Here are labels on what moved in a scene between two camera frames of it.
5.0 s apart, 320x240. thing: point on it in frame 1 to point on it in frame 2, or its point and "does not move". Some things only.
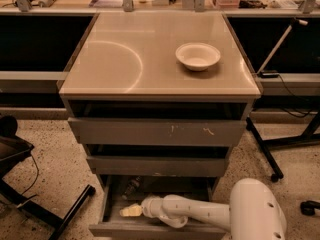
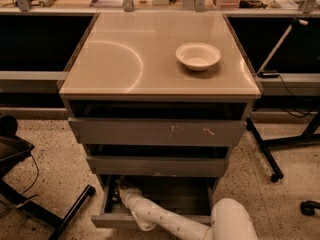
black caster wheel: [307, 208] does not move
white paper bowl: [197, 56] does not move
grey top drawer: [159, 122] does not move
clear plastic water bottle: [132, 188] to [115, 196]
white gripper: [150, 206] to [131, 196]
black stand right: [312, 134] does not move
